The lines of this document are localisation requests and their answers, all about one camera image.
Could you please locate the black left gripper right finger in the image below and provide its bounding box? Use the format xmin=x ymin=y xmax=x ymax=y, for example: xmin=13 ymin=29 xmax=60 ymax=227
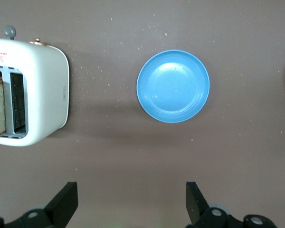
xmin=185 ymin=181 xmax=280 ymax=228

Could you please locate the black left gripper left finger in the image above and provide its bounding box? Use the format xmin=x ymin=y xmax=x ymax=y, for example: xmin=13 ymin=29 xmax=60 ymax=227
xmin=0 ymin=181 xmax=79 ymax=228

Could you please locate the blue plate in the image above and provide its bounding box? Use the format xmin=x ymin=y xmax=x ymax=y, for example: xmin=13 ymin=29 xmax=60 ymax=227
xmin=136 ymin=49 xmax=211 ymax=124

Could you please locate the white toaster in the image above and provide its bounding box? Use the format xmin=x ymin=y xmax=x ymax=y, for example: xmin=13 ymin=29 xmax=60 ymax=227
xmin=0 ymin=25 xmax=70 ymax=147

